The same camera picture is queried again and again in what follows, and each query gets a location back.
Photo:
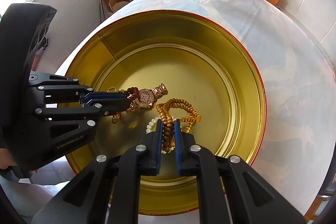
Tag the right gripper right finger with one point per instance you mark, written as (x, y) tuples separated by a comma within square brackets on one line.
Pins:
[(229, 190)]

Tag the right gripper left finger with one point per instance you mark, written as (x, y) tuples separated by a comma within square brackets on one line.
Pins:
[(106, 190)]

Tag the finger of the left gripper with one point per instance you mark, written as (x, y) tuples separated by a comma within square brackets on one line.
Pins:
[(98, 109), (59, 89)]

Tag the rose gold wristwatch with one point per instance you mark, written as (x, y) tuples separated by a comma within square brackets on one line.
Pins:
[(144, 99)]

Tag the person's left hand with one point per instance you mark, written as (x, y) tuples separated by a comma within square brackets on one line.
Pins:
[(5, 159)]

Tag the round gold red tin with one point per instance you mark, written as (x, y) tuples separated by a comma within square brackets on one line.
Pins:
[(168, 108)]

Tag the white tablecloth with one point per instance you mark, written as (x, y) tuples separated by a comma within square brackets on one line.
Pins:
[(299, 85)]

